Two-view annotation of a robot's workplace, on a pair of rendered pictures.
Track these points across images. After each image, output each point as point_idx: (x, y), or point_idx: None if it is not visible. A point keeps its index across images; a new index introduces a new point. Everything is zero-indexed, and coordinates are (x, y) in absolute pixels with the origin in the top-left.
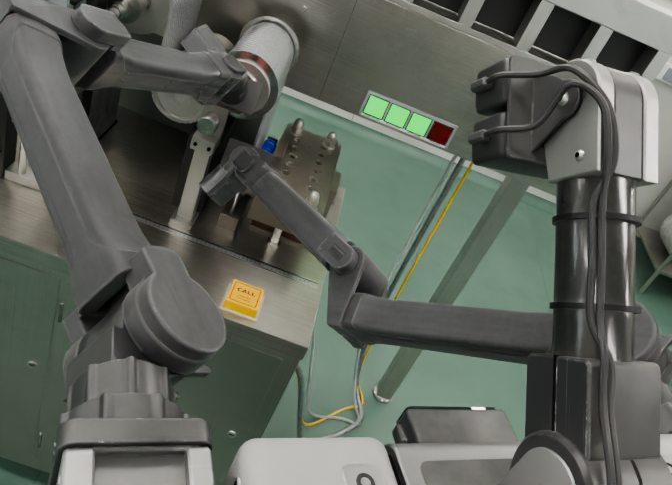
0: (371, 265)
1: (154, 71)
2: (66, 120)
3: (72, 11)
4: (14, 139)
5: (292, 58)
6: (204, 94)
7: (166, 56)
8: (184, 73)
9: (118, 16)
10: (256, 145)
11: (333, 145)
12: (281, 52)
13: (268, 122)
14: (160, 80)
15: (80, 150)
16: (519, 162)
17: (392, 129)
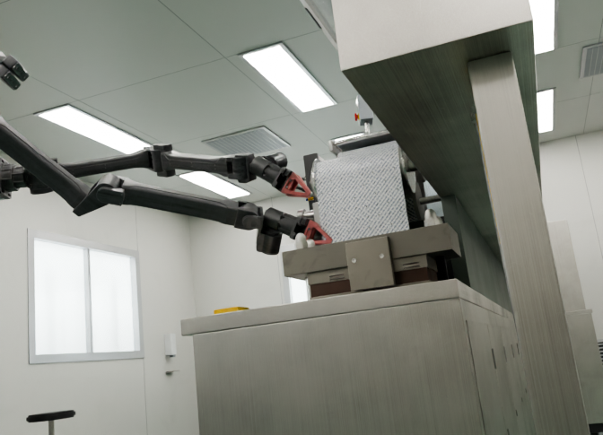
0: (102, 177)
1: (180, 158)
2: (106, 157)
3: None
4: None
5: (397, 160)
6: (220, 170)
7: (196, 155)
8: (196, 158)
9: None
10: (328, 225)
11: (425, 222)
12: (360, 155)
13: (375, 217)
14: (186, 162)
15: (95, 159)
16: (4, 82)
17: (415, 166)
